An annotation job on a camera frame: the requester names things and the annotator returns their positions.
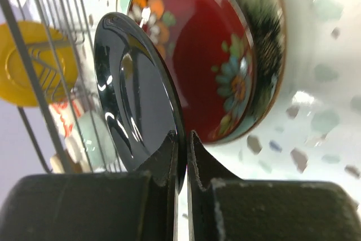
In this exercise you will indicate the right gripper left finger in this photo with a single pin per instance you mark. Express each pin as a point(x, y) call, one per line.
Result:
point(138, 205)

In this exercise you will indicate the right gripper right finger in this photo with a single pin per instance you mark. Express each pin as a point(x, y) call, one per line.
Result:
point(222, 206)

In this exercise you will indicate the yellow patterned plate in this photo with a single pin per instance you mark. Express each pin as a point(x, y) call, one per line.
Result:
point(15, 84)

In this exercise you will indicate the red floral plate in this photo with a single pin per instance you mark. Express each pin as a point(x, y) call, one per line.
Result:
point(209, 54)

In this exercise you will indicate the light green floral plate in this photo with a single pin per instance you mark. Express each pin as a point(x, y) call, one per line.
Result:
point(265, 24)

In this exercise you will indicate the light green bowl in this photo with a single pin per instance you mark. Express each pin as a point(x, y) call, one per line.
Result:
point(90, 143)

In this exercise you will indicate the beige brown cup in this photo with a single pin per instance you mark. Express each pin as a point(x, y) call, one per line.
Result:
point(57, 166)

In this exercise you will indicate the white red patterned bowl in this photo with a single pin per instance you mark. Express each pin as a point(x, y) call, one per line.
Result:
point(64, 114)

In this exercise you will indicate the black wire dish rack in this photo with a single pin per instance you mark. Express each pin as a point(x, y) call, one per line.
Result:
point(76, 20)

